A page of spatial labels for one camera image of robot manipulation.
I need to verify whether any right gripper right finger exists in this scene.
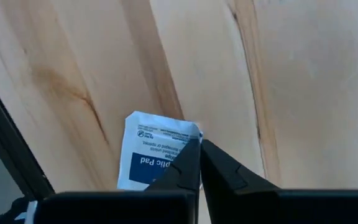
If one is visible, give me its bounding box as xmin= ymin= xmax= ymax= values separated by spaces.
xmin=201 ymin=139 xmax=358 ymax=224

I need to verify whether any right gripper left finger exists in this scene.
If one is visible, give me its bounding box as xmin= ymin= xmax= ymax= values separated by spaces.
xmin=35 ymin=139 xmax=202 ymax=224

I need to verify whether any blue print antiseptic pad packet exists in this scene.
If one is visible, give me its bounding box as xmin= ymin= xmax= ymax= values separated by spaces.
xmin=116 ymin=111 xmax=204 ymax=191

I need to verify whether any white bracket plate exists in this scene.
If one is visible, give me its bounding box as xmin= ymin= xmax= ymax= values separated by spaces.
xmin=22 ymin=200 xmax=39 ymax=224

